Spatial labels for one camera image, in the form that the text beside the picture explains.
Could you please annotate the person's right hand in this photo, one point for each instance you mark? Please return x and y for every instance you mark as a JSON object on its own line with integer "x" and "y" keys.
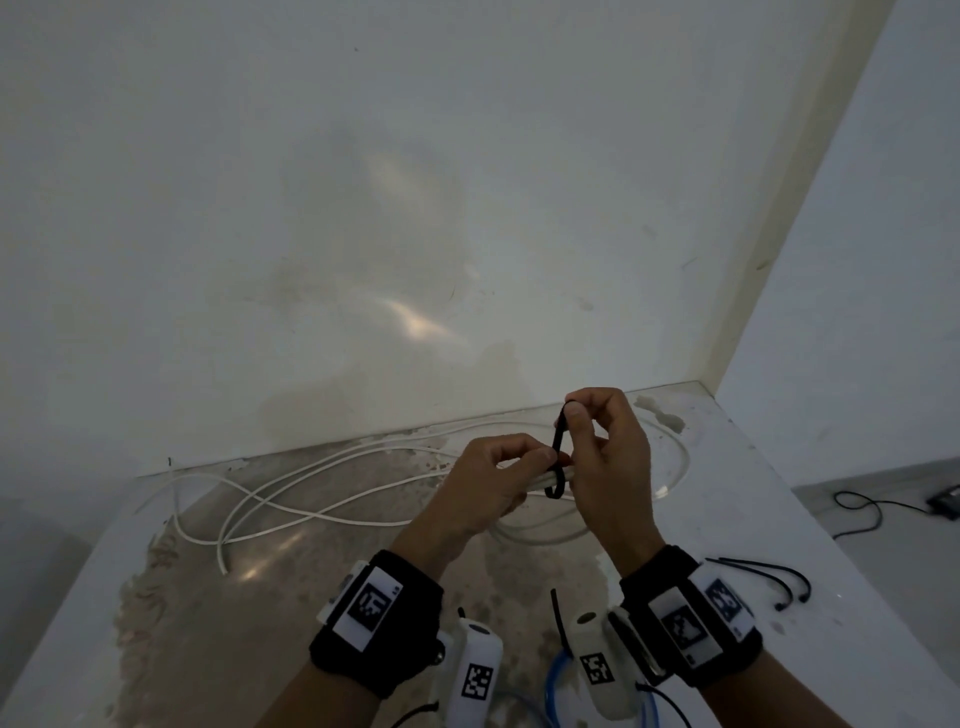
{"x": 615, "y": 480}

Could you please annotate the person's left hand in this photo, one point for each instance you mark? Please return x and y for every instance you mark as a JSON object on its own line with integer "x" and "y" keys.
{"x": 480, "y": 487}

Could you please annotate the person's right forearm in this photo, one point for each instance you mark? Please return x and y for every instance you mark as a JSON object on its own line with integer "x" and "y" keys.
{"x": 780, "y": 697}

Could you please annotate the black power adapter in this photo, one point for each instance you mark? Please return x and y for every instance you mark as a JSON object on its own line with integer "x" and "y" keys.
{"x": 945, "y": 501}

